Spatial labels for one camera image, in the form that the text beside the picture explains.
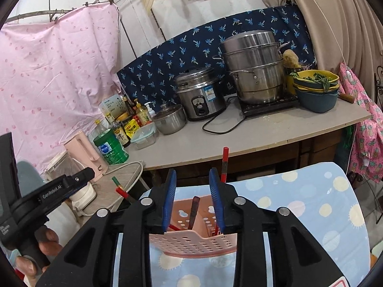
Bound brown chopstick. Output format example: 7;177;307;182
188;196;200;230

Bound bright red chopstick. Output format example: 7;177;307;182
214;146;230;236

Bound dark red chopstick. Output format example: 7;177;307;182
116;187;136;204

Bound green chopstick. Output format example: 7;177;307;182
112;176;120;186

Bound person's left hand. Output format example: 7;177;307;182
16;228;63;286

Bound grey-blue dish rack lid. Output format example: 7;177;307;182
16;161;45;197

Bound white dish rack bin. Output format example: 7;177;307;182
45;203;80;246

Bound clear food storage container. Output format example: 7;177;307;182
131;122;157;150

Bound pink perforated utensil basket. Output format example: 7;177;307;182
149;195;237;259

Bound white blender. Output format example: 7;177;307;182
44;150;98;211

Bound small steel lidded pot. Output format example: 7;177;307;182
152;103;187;135

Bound yellow seasoning packet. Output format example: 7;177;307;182
123;119;140;139

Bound green detergent bottle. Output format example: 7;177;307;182
93;128;129;165

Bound yellow oil bottle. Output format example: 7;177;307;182
134;99;151;126

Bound pink electric kettle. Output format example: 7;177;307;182
64;131;108;183

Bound steel rice cooker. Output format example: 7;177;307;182
175;68;226;121

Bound white carton box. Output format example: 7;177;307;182
99;94;127;123

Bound navy floral backsplash cloth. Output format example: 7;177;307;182
118;3;317;110

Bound black induction cooktop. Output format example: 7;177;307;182
239;93;299;117

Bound large stacked steel steamer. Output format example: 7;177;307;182
213;30;288;104

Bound blue and yellow bowls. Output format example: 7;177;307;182
290;69;340;113

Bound pink dotted curtain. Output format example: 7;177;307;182
1;3;121;172

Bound pink floral hanging garment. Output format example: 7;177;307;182
339;63;382;183

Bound beige hanging curtain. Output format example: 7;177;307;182
262;0;382;99

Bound white power cord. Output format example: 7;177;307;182
74;160;145;217

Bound black power cord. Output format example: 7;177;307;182
202;95;248;135

